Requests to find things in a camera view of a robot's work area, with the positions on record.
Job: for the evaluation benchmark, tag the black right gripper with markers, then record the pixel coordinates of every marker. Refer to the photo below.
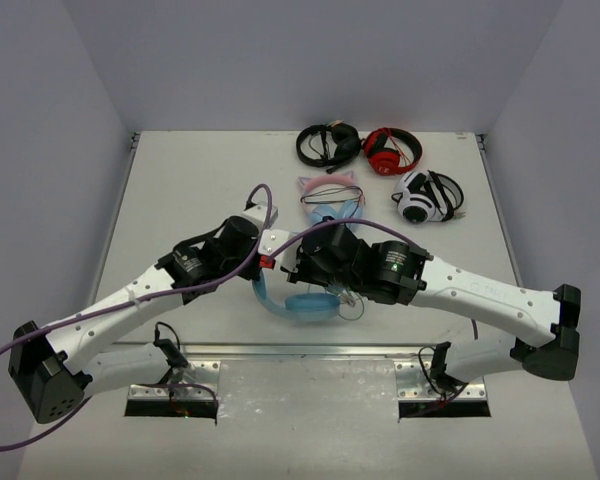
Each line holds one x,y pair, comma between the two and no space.
302,274

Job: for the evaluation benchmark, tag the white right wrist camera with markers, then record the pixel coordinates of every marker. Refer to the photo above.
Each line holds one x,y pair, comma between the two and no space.
276,246

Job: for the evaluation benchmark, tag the white black headphones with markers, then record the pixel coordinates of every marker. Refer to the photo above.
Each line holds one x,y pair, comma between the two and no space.
428,197

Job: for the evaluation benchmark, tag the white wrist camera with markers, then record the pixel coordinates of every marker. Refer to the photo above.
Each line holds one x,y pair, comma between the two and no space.
261,215
276,246

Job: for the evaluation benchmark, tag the red headphones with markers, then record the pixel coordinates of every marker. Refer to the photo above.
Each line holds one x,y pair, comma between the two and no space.
392,151

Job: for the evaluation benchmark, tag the pink blue cat-ear headphones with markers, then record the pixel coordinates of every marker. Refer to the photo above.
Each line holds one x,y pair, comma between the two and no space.
335,196

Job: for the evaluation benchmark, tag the light blue gaming headphones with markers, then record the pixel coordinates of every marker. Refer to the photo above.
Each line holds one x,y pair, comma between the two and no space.
300,308

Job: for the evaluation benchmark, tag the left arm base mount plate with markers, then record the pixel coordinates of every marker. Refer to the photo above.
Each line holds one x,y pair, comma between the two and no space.
198,383

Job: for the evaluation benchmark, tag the aluminium table edge rail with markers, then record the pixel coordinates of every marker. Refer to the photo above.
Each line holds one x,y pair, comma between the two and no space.
262,350

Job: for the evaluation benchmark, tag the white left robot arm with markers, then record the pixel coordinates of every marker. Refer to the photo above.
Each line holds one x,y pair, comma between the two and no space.
59,365

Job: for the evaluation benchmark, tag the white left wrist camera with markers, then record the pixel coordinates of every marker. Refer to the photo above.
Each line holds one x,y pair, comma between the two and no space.
261,215

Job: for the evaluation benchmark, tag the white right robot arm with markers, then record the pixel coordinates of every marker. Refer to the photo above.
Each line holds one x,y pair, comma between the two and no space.
537,330

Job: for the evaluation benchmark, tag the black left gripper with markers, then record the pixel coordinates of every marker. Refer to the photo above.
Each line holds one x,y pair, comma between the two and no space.
252,270

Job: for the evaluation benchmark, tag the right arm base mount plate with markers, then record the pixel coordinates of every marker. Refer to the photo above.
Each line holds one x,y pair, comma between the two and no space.
416,383

